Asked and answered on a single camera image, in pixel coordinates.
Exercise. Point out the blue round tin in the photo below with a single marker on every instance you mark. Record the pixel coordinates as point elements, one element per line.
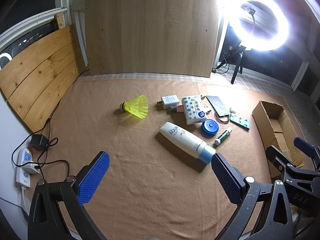
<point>210,128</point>

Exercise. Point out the yellow shuttlecock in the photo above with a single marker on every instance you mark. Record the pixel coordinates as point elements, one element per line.
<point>137,106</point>

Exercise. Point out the white sunscreen tube blue cap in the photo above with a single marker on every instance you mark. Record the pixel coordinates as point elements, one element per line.
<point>185,140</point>

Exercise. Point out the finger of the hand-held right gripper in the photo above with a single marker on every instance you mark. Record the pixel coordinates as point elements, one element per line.
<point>275,156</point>
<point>303,146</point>

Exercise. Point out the light wooden board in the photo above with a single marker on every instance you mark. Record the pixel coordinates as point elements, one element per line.
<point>150,30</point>

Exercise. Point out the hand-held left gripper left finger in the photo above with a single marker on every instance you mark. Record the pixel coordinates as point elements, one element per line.
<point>95,175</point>

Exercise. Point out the black hang tag card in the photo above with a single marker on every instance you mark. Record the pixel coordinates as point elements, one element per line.
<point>217,105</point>

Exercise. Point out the patterned tissue pack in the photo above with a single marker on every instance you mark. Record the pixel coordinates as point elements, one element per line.
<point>193,110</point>

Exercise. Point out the green white glue stick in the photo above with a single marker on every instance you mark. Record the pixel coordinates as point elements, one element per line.
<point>223,136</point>

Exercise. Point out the white charger plug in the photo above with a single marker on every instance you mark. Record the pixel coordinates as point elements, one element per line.
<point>168,101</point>

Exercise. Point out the small white cap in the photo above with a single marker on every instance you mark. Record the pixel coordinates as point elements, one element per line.
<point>232,110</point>

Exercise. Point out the white power strip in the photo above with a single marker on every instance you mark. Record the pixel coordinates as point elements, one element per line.
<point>25,170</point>

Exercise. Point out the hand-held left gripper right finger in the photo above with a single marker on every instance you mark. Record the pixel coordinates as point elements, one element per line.
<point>225,177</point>

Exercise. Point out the pine plank board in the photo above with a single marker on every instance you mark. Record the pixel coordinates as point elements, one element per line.
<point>42,75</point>

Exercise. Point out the blue plastic part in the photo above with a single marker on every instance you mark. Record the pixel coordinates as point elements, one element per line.
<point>240,121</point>

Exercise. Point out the cardboard box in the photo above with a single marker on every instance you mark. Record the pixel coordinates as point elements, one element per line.
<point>275,130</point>

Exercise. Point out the small pink bottle grey cap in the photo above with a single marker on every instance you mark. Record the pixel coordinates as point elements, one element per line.
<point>176,109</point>

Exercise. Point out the black power adapter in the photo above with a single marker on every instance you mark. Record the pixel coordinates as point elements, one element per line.
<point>38,141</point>

